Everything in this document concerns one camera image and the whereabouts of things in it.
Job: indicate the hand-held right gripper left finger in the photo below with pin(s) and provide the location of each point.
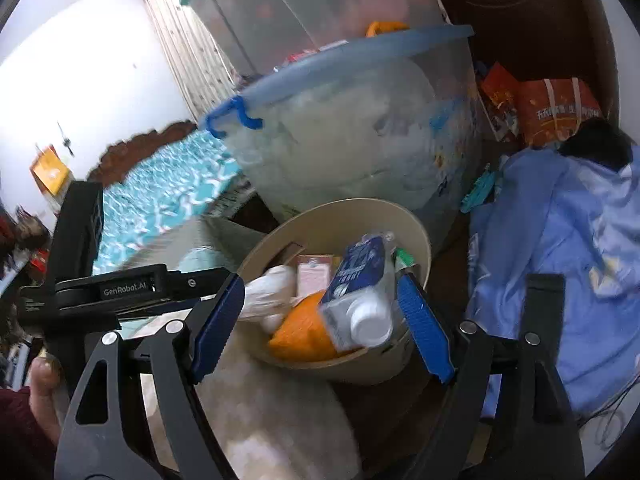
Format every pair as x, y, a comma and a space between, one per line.
215, 330

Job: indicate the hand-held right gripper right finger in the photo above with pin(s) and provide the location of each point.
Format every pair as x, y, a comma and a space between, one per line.
425, 330

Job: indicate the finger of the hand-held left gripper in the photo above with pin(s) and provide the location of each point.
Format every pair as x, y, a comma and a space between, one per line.
75, 230
200, 282

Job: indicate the white tissue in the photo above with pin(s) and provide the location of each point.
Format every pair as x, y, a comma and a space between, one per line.
270, 290

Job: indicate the beige waste bin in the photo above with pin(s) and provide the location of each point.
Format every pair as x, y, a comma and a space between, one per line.
350, 367

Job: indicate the orange peel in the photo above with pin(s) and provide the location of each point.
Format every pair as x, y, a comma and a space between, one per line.
300, 335

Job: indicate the blue white milk carton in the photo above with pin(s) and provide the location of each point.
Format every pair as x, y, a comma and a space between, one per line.
355, 280

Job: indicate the pink printed carton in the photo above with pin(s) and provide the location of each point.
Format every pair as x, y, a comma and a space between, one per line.
312, 275

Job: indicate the person's left forearm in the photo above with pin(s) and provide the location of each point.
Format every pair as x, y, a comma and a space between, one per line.
20, 440

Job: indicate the person's left hand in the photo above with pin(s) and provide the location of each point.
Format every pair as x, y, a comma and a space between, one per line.
45, 395

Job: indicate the teal patterned quilt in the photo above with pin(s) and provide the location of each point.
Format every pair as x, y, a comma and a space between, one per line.
165, 185

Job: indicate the carved wooden headboard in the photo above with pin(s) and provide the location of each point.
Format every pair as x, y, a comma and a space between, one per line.
150, 137

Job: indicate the blue cloth bundle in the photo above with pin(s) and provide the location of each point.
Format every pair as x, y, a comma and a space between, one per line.
540, 240

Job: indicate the leaf print curtain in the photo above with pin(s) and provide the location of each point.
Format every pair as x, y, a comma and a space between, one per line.
180, 35

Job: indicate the small red gift bag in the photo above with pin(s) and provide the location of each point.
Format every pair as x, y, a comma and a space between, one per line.
497, 100

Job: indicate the black cloth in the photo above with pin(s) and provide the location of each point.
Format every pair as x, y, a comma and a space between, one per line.
595, 142

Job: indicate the large red gift bag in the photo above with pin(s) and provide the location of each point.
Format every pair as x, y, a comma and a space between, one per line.
555, 110

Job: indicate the clear storage box teal lid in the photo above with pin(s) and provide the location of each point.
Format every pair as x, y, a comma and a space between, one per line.
300, 5

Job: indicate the orange plastic toy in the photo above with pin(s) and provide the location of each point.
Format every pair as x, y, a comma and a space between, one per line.
385, 27

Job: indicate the brown wooden door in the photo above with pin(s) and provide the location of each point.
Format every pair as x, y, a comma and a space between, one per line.
525, 10

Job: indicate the red yellow wall calendar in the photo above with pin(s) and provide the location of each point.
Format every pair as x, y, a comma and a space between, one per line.
50, 172

